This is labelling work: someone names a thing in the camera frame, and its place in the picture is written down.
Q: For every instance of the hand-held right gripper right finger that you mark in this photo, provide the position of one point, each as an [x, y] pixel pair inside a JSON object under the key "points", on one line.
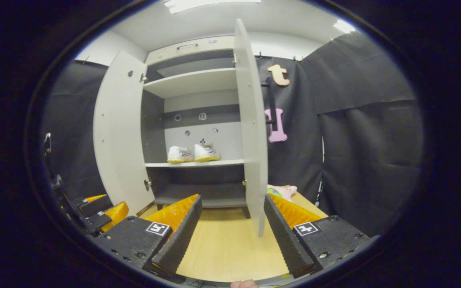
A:
{"points": [[284, 236]]}

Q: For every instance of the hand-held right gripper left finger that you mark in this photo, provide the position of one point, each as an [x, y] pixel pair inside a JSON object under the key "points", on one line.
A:
{"points": [[180, 240]]}

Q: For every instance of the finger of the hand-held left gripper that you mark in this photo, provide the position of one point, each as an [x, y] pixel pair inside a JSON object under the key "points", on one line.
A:
{"points": [[94, 206], [96, 222]]}

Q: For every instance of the white shoe cabinet door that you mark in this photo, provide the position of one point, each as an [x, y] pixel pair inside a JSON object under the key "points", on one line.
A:
{"points": [[118, 136], [252, 140]]}

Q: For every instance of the white shoe with yellow sole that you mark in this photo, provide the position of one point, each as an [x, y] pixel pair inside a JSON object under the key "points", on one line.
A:
{"points": [[179, 155], [206, 153]]}

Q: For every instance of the white and grey shoe cabinet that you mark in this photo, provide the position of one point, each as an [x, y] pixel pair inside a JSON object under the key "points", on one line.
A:
{"points": [[190, 82]]}

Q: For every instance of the pink soft toy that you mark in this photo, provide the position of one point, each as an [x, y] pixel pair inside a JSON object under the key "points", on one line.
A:
{"points": [[284, 192]]}

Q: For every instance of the black backdrop cloth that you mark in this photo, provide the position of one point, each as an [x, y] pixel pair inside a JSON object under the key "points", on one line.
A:
{"points": [[70, 128], [370, 140]]}

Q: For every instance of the small ceiling light panel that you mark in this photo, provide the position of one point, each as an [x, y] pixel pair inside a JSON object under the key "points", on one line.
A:
{"points": [[344, 26]]}

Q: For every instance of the large ceiling light panel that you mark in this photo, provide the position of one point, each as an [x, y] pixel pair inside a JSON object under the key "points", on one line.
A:
{"points": [[210, 4]]}

